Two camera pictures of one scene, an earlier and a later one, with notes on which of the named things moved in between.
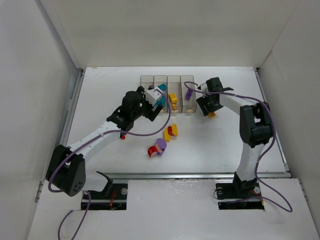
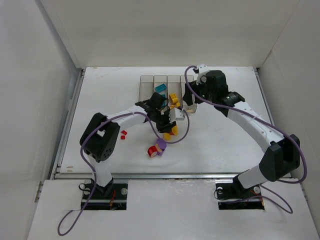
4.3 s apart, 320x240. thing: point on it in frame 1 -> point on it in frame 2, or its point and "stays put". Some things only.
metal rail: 186,176 stays put
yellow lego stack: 170,131 stays put
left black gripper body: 150,110 -> 164,122
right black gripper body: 208,105 -> 189,94
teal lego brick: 162,87 stays put
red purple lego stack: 158,149 stays put
